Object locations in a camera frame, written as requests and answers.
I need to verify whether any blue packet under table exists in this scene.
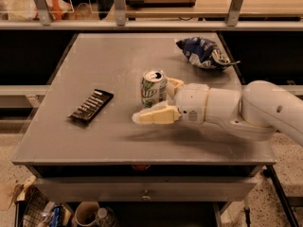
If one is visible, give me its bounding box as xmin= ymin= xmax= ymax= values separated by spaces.
xmin=49 ymin=206 xmax=63 ymax=227

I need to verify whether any green white 7up can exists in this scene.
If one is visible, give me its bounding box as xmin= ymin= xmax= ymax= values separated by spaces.
xmin=140 ymin=68 xmax=168 ymax=108

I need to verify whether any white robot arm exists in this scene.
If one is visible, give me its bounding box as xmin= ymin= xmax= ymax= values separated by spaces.
xmin=133 ymin=79 xmax=303 ymax=145

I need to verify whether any wire mesh basket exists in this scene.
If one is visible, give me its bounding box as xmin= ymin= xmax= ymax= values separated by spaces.
xmin=18 ymin=189 xmax=48 ymax=227

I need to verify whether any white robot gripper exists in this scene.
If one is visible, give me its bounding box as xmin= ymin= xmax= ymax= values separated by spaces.
xmin=132 ymin=78 xmax=209 ymax=125

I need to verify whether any grey table drawer with knob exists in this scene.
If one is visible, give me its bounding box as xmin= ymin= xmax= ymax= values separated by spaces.
xmin=35 ymin=177 xmax=257 ymax=202

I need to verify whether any clear plastic bottle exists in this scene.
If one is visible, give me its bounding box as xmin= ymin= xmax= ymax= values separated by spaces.
xmin=96 ymin=207 xmax=118 ymax=227

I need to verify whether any black snack bar packet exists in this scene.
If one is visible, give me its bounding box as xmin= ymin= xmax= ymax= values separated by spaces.
xmin=69 ymin=89 xmax=114 ymax=125

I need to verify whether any orange white bag on shelf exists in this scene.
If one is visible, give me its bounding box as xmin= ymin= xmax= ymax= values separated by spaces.
xmin=7 ymin=0 xmax=73 ymax=21

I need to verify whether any white paper cup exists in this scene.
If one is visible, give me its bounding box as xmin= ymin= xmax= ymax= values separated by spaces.
xmin=75 ymin=201 xmax=99 ymax=227

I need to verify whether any blue crumpled chip bag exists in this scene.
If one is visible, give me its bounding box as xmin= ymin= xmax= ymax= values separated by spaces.
xmin=176 ymin=36 xmax=237 ymax=71

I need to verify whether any metal railing with brackets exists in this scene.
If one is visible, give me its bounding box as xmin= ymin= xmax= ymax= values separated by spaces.
xmin=0 ymin=0 xmax=303 ymax=31

